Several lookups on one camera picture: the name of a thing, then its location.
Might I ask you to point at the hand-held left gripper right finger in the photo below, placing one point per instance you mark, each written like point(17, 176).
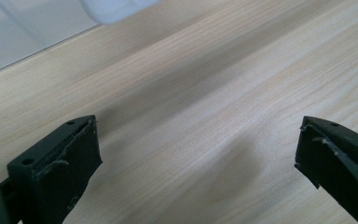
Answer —
point(338, 168)

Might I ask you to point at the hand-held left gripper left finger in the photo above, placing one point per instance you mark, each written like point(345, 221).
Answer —
point(56, 174)

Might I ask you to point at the clear plastic storage box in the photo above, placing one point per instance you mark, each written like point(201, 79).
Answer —
point(115, 11)

